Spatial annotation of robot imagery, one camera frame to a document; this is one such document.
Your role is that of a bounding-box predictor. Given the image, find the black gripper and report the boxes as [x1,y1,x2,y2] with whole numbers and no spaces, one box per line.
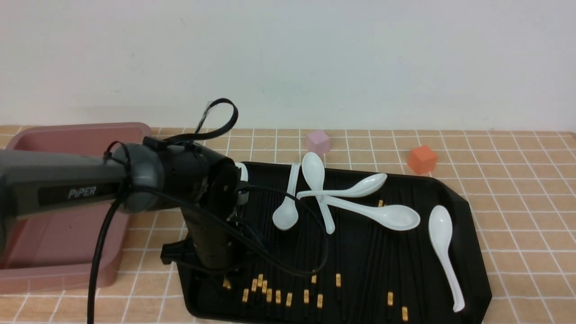
[161,202,252,275]

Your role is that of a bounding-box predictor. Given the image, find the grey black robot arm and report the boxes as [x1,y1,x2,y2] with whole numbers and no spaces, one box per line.
[1,137,246,273]

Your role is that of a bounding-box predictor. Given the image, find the black chopstick gold band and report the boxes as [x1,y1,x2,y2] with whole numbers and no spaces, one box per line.
[334,207,346,321]
[273,227,283,320]
[378,228,396,324]
[249,262,263,306]
[396,189,411,323]
[241,270,253,317]
[302,223,315,321]
[284,223,307,322]
[220,276,232,301]
[263,264,275,319]
[309,225,323,301]
[255,263,271,304]

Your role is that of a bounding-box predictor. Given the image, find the white spoon far left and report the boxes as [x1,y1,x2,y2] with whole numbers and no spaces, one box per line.
[235,162,250,206]

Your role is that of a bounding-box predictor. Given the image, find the white spoon bowl down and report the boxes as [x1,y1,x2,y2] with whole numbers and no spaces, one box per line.
[272,163,300,230]

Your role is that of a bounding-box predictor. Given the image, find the white spoon upright centre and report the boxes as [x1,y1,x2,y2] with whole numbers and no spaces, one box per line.
[301,152,336,234]

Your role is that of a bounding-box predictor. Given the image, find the pink cube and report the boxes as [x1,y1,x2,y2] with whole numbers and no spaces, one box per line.
[305,130,331,155]

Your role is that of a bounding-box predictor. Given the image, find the black plastic tray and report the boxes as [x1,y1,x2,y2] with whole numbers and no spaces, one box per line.
[178,174,492,324]

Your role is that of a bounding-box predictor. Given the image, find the pink plastic bin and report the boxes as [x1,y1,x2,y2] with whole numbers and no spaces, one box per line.
[0,122,152,294]

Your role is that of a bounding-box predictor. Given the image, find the white spoon upper horizontal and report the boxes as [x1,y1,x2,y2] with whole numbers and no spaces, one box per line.
[296,174,387,199]

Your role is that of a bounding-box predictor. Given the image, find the white spoon horizontal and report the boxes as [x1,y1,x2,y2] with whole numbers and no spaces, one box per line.
[323,196,420,231]
[296,174,387,199]

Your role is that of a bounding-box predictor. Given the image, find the white spoon lower horizontal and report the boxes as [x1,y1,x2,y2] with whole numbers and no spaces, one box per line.
[323,196,420,231]

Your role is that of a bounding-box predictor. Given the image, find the orange cube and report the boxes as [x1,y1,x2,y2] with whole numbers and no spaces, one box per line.
[407,145,438,175]

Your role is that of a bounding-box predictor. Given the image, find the white spoon far right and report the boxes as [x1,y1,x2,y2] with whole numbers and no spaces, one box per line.
[428,205,465,312]

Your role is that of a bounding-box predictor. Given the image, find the black cable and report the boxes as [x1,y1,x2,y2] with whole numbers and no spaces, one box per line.
[87,98,329,324]

